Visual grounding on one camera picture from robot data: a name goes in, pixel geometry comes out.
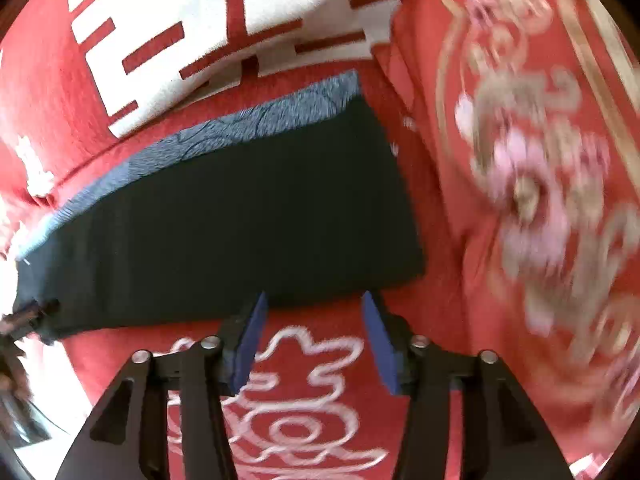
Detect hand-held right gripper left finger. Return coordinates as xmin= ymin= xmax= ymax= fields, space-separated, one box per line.
xmin=55 ymin=291 xmax=270 ymax=480

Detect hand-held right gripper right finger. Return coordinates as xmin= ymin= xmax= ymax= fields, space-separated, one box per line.
xmin=362 ymin=290 xmax=574 ymax=480

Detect black pants with blue waistband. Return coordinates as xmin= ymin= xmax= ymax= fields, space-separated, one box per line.
xmin=12 ymin=70 xmax=427 ymax=345

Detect red embroidered cushion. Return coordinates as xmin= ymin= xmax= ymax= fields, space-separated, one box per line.
xmin=372 ymin=0 xmax=640 ymax=480

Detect red printed sofa cover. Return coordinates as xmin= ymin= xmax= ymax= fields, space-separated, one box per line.
xmin=0 ymin=0 xmax=466 ymax=480

